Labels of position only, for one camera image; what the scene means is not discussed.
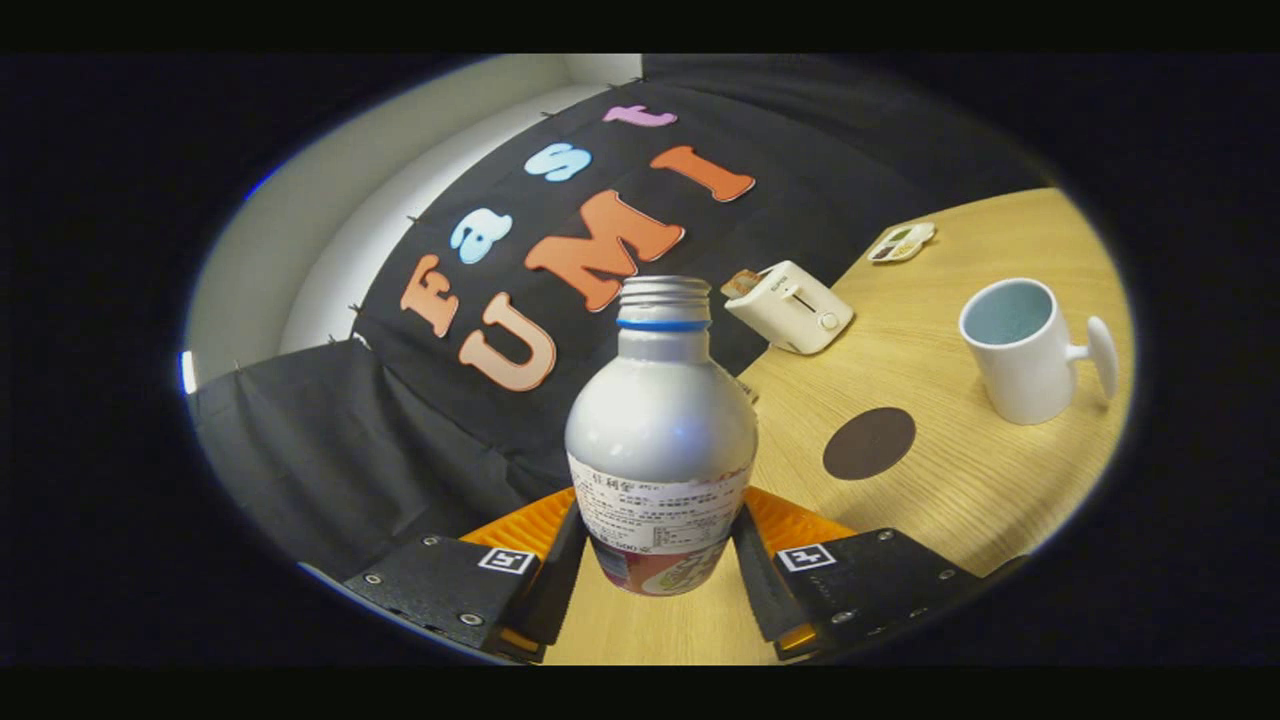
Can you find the toast slices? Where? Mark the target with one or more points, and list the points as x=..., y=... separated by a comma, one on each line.
x=740, y=283

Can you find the silver juice bottle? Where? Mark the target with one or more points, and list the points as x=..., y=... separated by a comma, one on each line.
x=660, y=430

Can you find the black backdrop cloth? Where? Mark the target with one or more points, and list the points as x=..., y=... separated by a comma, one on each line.
x=400, y=450

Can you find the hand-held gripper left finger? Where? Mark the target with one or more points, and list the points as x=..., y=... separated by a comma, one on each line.
x=555, y=590

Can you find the white cup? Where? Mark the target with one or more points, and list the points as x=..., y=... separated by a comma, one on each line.
x=1030, y=380

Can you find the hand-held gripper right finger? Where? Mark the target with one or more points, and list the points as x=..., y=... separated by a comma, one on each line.
x=762, y=590

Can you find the white toaster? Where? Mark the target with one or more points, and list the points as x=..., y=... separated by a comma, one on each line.
x=790, y=310

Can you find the wooden table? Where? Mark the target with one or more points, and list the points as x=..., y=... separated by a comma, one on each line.
x=980, y=500

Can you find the white compartment tray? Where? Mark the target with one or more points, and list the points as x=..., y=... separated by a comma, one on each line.
x=900, y=243

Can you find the dark brown round coaster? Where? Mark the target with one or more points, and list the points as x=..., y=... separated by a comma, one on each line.
x=869, y=444

